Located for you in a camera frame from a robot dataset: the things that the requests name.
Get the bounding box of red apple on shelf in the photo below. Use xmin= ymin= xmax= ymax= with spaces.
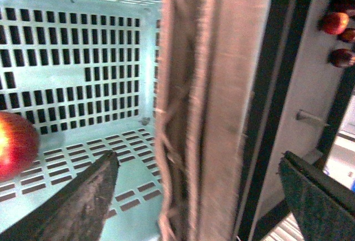
xmin=321 ymin=12 xmax=350 ymax=35

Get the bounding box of small dark red plum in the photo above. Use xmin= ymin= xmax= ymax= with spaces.
xmin=339 ymin=28 xmax=355 ymax=43

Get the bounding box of rear black display tray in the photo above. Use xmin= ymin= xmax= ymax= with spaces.
xmin=234 ymin=0 xmax=354 ymax=240

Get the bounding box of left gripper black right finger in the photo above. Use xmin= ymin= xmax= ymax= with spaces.
xmin=278 ymin=151 xmax=354 ymax=240

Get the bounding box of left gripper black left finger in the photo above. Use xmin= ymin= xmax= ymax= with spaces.
xmin=1 ymin=151 xmax=119 ymax=240

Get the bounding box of red yellow apple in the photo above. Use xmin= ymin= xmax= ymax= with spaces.
xmin=1 ymin=111 xmax=39 ymax=182

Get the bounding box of dark plum front left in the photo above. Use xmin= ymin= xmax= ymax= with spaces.
xmin=329 ymin=49 xmax=354 ymax=68

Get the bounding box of light blue plastic basket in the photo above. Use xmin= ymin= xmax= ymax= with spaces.
xmin=1 ymin=0 xmax=163 ymax=240

